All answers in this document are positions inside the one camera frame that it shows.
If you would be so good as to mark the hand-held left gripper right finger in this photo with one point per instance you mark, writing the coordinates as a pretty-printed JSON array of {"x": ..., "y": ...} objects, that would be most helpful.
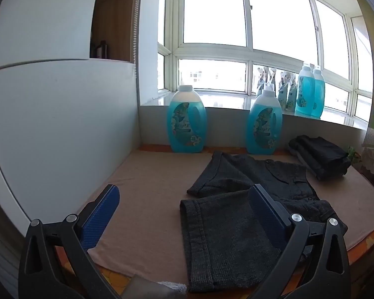
[{"x": 268, "y": 215}]

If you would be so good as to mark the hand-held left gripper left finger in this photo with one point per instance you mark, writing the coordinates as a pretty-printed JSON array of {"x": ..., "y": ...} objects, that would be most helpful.
[{"x": 101, "y": 215}]

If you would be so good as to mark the dark grey pants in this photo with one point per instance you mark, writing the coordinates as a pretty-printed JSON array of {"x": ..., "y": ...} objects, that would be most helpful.
[{"x": 224, "y": 224}]

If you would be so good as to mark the folded grey-blue pants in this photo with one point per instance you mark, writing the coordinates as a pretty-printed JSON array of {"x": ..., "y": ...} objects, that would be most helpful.
[{"x": 294, "y": 152}]

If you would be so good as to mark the folded black pants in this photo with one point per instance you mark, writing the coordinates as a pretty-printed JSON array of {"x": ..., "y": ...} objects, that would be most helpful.
[{"x": 324, "y": 152}]

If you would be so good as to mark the pink mat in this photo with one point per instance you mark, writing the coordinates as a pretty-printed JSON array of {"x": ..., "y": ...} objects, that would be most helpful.
[{"x": 149, "y": 187}]

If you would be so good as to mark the blue detergent bottle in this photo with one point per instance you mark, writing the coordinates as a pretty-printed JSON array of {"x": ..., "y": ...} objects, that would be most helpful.
[
  {"x": 304, "y": 93},
  {"x": 318, "y": 96},
  {"x": 266, "y": 124},
  {"x": 186, "y": 121}
]

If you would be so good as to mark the white fluffy cloth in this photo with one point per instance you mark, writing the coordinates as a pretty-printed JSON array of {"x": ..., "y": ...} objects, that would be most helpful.
[{"x": 173, "y": 287}]

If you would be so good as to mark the green packet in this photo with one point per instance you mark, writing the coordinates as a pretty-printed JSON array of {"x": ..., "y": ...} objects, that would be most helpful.
[{"x": 352, "y": 153}]

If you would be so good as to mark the white cabinet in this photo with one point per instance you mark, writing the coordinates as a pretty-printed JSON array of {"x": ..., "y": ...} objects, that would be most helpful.
[{"x": 50, "y": 115}]

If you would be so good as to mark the white lace tablecloth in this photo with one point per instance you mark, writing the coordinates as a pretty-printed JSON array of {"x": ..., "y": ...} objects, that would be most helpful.
[{"x": 372, "y": 162}]

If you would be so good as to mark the white windowsill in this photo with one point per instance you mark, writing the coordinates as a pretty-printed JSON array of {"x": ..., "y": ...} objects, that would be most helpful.
[{"x": 224, "y": 99}]

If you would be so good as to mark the dark item on shelf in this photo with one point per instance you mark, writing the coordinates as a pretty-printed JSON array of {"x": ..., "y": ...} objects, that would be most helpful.
[{"x": 99, "y": 49}]

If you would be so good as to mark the white window frame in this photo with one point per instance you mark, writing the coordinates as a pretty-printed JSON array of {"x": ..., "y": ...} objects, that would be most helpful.
[{"x": 212, "y": 51}]

